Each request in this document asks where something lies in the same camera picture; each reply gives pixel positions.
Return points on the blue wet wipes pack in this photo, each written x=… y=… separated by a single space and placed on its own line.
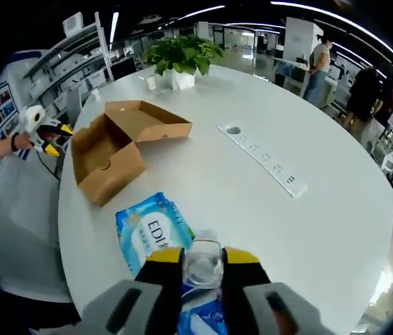
x=147 y=230

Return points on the black wristband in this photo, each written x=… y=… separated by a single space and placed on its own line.
x=15 y=142

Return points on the clear plastic cup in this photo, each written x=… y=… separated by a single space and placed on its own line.
x=203 y=265

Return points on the blue tissue packet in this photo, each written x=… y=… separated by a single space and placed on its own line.
x=199 y=310

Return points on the white square column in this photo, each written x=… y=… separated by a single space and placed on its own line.
x=301 y=38

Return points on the white plant pot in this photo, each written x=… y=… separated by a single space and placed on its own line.
x=184 y=79

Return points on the white table power strip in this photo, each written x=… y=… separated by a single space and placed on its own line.
x=266 y=157

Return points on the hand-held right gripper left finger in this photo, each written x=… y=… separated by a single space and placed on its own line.
x=161 y=289

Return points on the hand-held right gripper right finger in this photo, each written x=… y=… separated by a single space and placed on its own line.
x=245 y=282

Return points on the green potted plant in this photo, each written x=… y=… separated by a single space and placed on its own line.
x=182 y=54

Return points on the person's grey clothing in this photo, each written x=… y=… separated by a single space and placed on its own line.
x=25 y=227

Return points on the person's left hand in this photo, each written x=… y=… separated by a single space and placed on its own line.
x=26 y=142

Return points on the brown cardboard shoe box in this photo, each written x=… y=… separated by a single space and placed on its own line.
x=109 y=164

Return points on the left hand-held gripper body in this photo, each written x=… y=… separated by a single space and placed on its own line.
x=33 y=118

